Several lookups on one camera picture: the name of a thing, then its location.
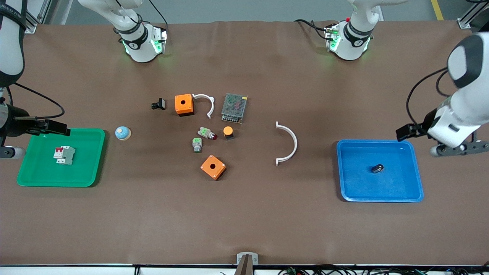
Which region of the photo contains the white circuit breaker red switch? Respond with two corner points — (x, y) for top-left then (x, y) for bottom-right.
(53, 146), (76, 166)

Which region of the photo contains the green plastic tray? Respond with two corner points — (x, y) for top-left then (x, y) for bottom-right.
(16, 128), (106, 188)

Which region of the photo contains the blue plastic tray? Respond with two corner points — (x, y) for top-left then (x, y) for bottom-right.
(336, 139), (424, 203)

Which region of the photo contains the large white curved clip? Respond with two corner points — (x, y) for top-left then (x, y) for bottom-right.
(275, 121), (299, 166)

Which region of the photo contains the orange button box upright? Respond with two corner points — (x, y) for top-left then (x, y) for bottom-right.
(175, 94), (194, 117)

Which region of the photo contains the small white curved clip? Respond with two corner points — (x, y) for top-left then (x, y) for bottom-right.
(192, 93), (215, 119)

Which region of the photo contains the orange button box flat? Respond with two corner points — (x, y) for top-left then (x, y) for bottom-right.
(200, 154), (227, 181)

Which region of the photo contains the metal mesh power supply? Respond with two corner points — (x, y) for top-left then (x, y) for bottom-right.
(221, 93), (248, 124)

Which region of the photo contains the brown table mat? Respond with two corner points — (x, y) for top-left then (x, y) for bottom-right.
(0, 20), (489, 266)

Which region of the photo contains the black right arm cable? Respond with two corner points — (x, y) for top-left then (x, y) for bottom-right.
(7, 82), (65, 120)

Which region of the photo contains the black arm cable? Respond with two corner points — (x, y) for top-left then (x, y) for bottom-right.
(7, 82), (65, 120)
(406, 67), (451, 127)

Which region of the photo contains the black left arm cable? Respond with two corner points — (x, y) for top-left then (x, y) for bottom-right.
(406, 67), (451, 127)

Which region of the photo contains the aluminium frame post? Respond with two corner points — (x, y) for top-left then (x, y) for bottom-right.
(23, 0), (51, 34)
(458, 0), (489, 29)

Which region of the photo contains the black left base cable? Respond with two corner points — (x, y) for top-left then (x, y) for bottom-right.
(293, 18), (330, 41)

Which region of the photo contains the black base cable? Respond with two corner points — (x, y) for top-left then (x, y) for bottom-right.
(293, 18), (330, 41)
(147, 0), (169, 29)

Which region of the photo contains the black right base cable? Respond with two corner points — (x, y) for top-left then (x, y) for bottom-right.
(147, 0), (169, 29)

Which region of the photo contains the grey metal table bracket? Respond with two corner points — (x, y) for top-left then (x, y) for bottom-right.
(236, 252), (259, 275)

